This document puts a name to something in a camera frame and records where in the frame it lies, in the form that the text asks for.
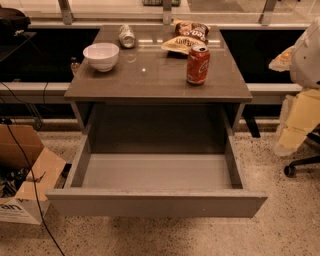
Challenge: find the black office chair base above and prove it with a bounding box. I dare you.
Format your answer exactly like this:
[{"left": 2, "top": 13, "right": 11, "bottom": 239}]
[{"left": 284, "top": 133, "right": 320, "bottom": 178}]

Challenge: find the small bottle behind cabinet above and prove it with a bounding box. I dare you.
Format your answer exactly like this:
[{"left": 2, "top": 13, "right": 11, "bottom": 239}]
[{"left": 70, "top": 57, "right": 80, "bottom": 76}]

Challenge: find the black bag on desk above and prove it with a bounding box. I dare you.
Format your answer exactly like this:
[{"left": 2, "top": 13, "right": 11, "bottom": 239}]
[{"left": 0, "top": 7, "right": 31, "bottom": 37}]

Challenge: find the yellow chip bag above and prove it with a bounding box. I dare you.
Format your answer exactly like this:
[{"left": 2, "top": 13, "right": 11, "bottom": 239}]
[{"left": 161, "top": 36, "right": 204, "bottom": 55}]

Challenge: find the crushed silver can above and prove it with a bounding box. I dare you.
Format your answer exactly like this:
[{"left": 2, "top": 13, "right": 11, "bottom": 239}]
[{"left": 118, "top": 24, "right": 135, "bottom": 48}]

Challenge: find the grey drawer cabinet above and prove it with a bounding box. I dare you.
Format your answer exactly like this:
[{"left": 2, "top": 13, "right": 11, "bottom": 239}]
[{"left": 65, "top": 25, "right": 252, "bottom": 126}]

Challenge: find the black cable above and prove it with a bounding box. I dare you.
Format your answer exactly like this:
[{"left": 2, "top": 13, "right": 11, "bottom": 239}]
[{"left": 0, "top": 81, "right": 66, "bottom": 256}]

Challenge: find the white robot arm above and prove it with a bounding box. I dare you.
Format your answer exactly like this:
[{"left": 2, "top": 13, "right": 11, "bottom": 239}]
[{"left": 269, "top": 17, "right": 320, "bottom": 156}]

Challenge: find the cardboard box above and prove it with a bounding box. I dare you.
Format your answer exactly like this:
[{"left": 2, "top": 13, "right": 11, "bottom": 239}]
[{"left": 0, "top": 124, "right": 66, "bottom": 225}]

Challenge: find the red coke can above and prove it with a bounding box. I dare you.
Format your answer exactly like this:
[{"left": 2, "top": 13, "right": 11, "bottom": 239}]
[{"left": 186, "top": 45, "right": 210, "bottom": 85}]

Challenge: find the open grey top drawer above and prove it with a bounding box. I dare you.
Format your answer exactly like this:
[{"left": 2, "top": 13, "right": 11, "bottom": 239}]
[{"left": 47, "top": 103, "right": 267, "bottom": 218}]

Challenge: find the white ceramic bowl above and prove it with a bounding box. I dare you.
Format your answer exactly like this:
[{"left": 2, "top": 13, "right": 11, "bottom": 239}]
[{"left": 83, "top": 43, "right": 120, "bottom": 72}]

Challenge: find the brown chip bag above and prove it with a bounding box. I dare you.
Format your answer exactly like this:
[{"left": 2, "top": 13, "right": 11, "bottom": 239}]
[{"left": 173, "top": 19, "right": 210, "bottom": 42}]

